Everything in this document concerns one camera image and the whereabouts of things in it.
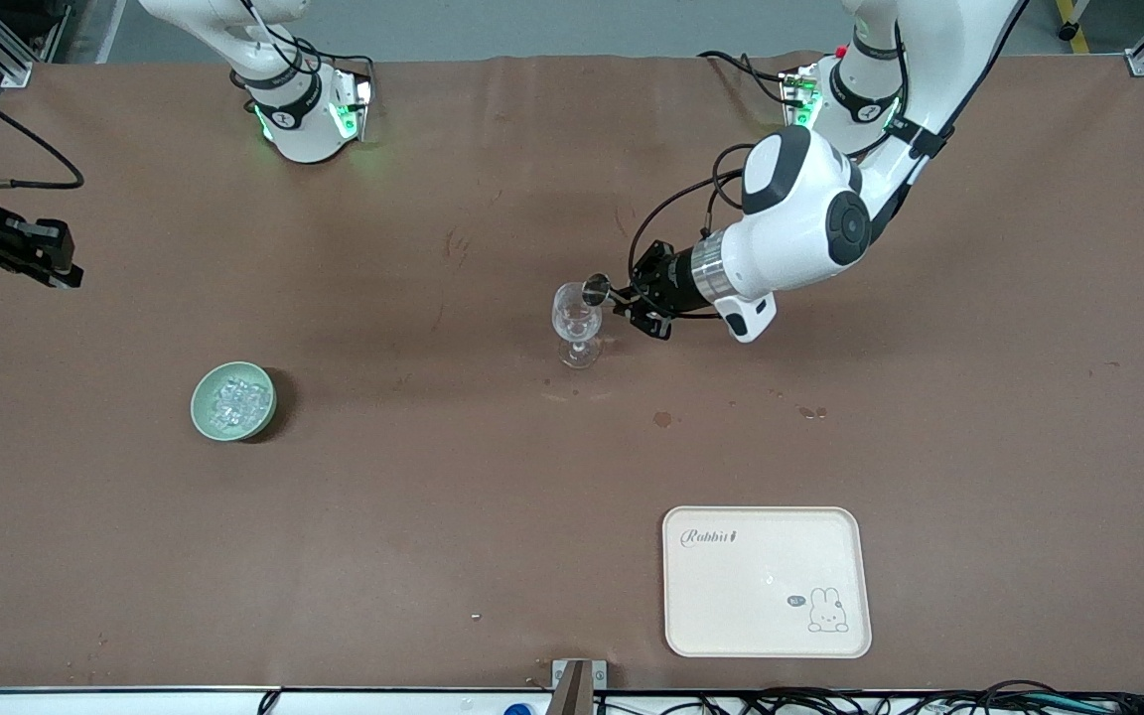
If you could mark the cream rabbit print tray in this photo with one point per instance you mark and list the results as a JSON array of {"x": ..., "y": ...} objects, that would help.
[{"x": 761, "y": 596}]

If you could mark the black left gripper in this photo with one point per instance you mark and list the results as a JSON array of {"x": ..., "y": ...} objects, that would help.
[{"x": 673, "y": 275}]

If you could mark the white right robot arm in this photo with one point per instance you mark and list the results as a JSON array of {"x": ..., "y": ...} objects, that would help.
[{"x": 299, "y": 129}]

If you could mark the blue bottle cap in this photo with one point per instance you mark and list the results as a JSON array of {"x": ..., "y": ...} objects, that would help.
[{"x": 518, "y": 709}]

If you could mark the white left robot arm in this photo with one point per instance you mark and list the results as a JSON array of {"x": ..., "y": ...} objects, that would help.
[{"x": 800, "y": 218}]

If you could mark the steel jigger measuring cup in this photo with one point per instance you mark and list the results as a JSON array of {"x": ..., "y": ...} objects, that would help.
[{"x": 595, "y": 290}]

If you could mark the black caster wheel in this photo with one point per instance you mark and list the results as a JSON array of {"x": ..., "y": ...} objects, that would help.
[{"x": 1067, "y": 31}]

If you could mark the clear ice cubes pile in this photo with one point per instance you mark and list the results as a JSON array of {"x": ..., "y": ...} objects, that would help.
[{"x": 237, "y": 402}]

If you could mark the grey metal bracket plate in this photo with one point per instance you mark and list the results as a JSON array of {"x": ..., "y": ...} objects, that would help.
[{"x": 600, "y": 670}]

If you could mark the brown table cover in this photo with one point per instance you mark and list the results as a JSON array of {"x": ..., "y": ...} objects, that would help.
[{"x": 433, "y": 546}]

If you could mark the brown camera post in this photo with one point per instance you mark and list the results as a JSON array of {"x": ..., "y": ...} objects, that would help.
[{"x": 572, "y": 690}]

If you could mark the clear wine glass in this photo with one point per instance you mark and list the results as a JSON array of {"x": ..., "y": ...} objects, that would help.
[{"x": 577, "y": 328}]

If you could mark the green ceramic bowl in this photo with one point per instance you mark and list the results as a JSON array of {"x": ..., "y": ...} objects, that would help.
[{"x": 203, "y": 412}]

